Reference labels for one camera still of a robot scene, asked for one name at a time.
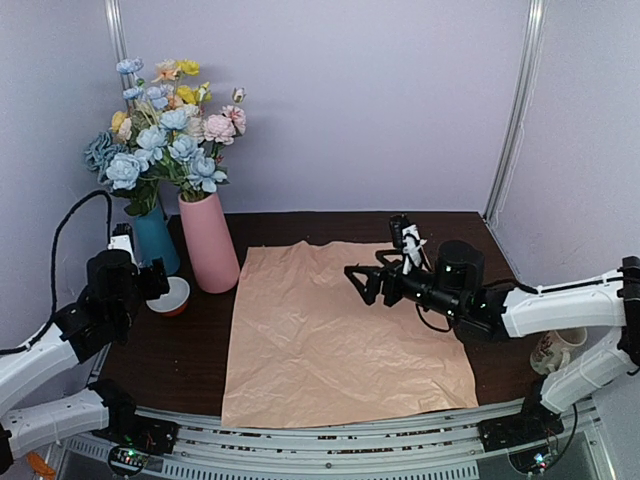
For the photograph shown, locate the pink tissue paper sheet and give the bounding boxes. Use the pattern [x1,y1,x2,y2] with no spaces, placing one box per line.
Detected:
[221,241,478,429]

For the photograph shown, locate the white rose stem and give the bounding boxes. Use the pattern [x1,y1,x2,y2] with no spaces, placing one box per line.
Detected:
[181,104,205,144]

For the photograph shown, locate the pink rose leafy stem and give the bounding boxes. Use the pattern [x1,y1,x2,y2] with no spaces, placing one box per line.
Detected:
[201,87,247,164]

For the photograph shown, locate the peach flower stem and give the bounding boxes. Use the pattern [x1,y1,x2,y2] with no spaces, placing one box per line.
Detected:
[146,59,184,111]

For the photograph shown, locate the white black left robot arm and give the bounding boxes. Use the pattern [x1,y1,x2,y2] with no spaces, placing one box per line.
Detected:
[1,249,169,470]

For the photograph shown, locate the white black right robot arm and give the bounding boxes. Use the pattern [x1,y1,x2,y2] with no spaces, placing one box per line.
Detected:
[344,240,639,442]

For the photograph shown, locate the teal frosted vase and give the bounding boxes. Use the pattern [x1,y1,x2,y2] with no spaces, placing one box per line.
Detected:
[134,206,180,276]

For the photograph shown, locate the pink tall vase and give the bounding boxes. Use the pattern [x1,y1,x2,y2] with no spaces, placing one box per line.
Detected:
[179,193,240,294]

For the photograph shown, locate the artificial flowers in teal vase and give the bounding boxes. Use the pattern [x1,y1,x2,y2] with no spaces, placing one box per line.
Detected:
[83,58,211,218]

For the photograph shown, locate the white bowl orange outside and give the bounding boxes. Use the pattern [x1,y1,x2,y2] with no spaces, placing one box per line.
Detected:
[146,276,191,317]

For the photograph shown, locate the floral ceramic mug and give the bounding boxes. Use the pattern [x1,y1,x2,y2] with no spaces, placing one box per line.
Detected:
[529,327,588,375]

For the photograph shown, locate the orange object at corner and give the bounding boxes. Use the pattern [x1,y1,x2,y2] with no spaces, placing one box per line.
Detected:
[26,452,56,480]

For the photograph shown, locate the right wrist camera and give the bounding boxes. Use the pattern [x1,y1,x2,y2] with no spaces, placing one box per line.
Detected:
[389,214,432,275]

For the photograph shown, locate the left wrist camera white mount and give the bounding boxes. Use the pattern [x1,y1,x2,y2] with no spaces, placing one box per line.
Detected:
[107,223,136,264]

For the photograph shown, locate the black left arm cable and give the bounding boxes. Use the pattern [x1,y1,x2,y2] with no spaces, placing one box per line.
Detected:
[24,190,115,351]

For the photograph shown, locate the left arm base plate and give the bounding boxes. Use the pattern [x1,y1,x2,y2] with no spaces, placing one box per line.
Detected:
[92,415,179,455]

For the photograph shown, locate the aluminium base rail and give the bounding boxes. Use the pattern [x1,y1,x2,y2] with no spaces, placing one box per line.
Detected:
[42,392,614,480]

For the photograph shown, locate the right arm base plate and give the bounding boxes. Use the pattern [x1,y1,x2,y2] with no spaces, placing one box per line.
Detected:
[477,412,564,452]

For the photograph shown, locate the right aluminium frame post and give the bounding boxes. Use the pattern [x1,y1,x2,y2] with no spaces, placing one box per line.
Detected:
[483,0,547,228]

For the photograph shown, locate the aluminium frame post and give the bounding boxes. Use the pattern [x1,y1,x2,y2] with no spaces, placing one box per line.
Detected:
[104,0,134,143]
[483,0,547,228]

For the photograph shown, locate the left aluminium frame post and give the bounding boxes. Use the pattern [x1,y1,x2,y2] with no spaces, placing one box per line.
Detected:
[104,0,134,143]

